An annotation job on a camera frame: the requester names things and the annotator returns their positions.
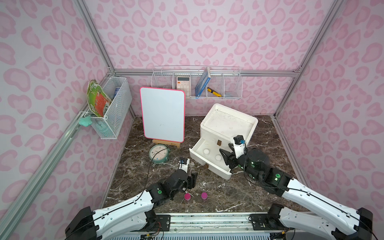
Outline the blue book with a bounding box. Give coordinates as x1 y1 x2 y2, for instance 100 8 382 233
195 67 211 97

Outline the white calculator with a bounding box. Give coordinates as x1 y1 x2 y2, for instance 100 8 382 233
176 76 191 97

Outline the magenta paint can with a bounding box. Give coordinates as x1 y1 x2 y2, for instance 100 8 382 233
201 192 208 201
184 193 192 202

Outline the yellow utility knife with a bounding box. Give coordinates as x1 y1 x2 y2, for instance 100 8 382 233
207 87 222 98

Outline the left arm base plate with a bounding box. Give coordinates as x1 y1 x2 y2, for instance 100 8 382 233
140 213 171 232

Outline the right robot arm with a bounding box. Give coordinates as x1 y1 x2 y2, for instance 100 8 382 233
220 147 377 240

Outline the white mesh side basket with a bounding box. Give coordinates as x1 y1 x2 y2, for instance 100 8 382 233
91 77 133 140

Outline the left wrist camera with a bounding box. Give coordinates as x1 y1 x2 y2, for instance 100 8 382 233
179 158 190 173

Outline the green alarm clock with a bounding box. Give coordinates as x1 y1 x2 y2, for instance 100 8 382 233
149 144 170 164

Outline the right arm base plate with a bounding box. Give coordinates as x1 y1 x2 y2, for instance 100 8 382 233
248 214 285 231

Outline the wooden whiteboard stand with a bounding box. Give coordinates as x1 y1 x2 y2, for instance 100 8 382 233
153 139 181 148

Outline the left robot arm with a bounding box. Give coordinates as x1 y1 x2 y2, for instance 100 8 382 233
65 169 198 240

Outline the white wire wall basket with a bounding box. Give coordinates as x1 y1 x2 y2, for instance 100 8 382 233
151 66 243 100

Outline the green wall hook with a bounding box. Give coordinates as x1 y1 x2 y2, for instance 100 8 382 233
79 116 93 127

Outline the green red snack bag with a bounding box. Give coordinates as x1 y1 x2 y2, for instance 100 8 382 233
87 80 112 118

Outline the pink-framed whiteboard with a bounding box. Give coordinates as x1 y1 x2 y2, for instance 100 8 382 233
140 87 186 143

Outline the white three-drawer cabinet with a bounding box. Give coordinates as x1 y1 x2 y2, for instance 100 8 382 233
200 104 258 148

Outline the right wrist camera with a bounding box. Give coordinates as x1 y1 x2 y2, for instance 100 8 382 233
234 135 247 159

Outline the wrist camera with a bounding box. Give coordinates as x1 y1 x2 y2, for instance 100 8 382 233
234 135 247 159
179 158 190 173

